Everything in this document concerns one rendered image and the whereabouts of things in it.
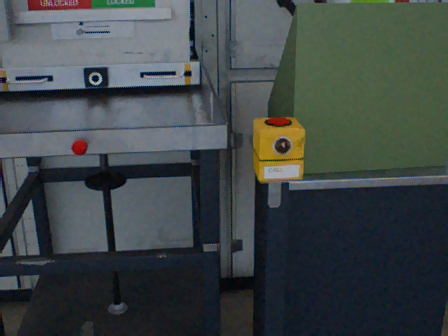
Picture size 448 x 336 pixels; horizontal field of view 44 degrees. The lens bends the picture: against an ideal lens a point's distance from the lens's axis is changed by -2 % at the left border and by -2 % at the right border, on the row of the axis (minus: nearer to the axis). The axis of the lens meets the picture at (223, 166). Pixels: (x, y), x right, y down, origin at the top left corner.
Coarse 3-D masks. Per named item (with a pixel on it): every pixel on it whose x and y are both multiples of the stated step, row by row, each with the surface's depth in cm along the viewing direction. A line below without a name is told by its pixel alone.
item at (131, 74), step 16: (112, 64) 144; (128, 64) 144; (144, 64) 145; (160, 64) 145; (192, 64) 146; (0, 80) 142; (16, 80) 143; (48, 80) 144; (64, 80) 144; (80, 80) 144; (112, 80) 145; (128, 80) 146; (144, 80) 146; (160, 80) 146; (192, 80) 147
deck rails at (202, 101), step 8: (200, 64) 149; (200, 80) 154; (192, 88) 150; (200, 88) 150; (208, 88) 122; (0, 96) 145; (192, 96) 141; (200, 96) 141; (208, 96) 124; (192, 104) 134; (200, 104) 133; (208, 104) 125; (200, 112) 126; (208, 112) 126; (200, 120) 120; (208, 120) 120
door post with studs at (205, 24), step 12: (204, 0) 175; (204, 12) 176; (204, 24) 177; (216, 24) 178; (204, 36) 179; (216, 36) 179; (204, 48) 180; (216, 48) 180; (204, 60) 181; (216, 60) 182; (216, 72) 183; (216, 84) 184
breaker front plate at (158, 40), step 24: (24, 0) 137; (168, 0) 141; (24, 24) 139; (48, 24) 140; (72, 24) 140; (96, 24) 141; (120, 24) 141; (144, 24) 142; (168, 24) 143; (0, 48) 141; (24, 48) 141; (48, 48) 142; (72, 48) 142; (96, 48) 143; (120, 48) 144; (144, 48) 144; (168, 48) 145
